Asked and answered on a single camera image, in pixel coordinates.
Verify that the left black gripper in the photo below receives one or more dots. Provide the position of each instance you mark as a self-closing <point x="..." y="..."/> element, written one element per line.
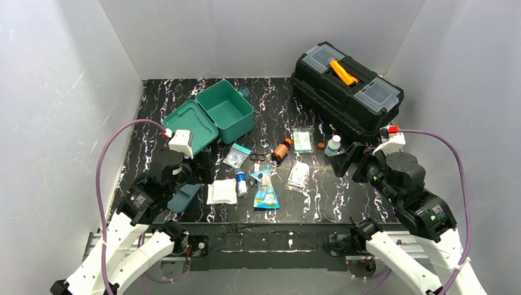
<point x="205" y="163"/>

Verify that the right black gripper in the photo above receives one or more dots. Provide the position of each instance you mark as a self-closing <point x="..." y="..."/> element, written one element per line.
<point x="354" y="158"/>

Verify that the white plastic bottle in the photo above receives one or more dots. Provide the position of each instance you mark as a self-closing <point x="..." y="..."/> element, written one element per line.
<point x="332" y="146"/>

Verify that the white gauze pad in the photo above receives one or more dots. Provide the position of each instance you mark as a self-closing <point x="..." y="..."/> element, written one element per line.
<point x="222" y="192"/>

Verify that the clear plastic bag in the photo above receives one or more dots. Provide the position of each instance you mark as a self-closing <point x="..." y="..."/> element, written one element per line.
<point x="298" y="177"/>

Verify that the green medicine box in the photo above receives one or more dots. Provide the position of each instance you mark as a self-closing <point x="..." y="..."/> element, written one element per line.
<point x="220" y="111"/>

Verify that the brown medicine bottle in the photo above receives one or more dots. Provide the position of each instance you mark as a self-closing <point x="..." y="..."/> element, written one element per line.
<point x="281" y="150"/>

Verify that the blue cotton swab pouch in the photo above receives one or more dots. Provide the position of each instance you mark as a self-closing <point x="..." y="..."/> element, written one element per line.
<point x="265" y="197"/>

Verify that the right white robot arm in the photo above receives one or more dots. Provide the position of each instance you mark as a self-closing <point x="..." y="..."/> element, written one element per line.
<point x="399" y="178"/>

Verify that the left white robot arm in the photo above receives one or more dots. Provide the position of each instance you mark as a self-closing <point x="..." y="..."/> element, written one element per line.
<point x="112" y="266"/>

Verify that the zip bag teal header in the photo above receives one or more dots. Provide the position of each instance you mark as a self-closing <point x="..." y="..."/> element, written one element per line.
<point x="236" y="156"/>

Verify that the small blue capped bottle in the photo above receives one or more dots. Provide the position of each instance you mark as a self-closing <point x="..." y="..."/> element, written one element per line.
<point x="242" y="188"/>

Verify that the dark teal tray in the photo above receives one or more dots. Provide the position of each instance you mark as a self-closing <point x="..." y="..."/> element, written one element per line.
<point x="183" y="197"/>

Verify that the green bandage packet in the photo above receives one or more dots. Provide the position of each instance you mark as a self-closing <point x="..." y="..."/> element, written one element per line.
<point x="303" y="139"/>

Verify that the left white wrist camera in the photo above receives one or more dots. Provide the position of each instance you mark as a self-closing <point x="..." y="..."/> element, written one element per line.
<point x="180" y="141"/>

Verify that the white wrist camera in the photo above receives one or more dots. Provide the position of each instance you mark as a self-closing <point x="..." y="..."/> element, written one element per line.
<point x="394" y="143"/>
<point x="180" y="141"/>

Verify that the black handled scissors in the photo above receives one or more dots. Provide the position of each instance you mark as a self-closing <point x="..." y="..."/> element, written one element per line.
<point x="257" y="159"/>

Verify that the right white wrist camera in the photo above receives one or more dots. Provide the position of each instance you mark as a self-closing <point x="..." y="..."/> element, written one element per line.
<point x="394" y="143"/>

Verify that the black toolbox orange handle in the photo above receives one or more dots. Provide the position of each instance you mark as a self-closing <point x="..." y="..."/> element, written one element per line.
<point x="353" y="98"/>

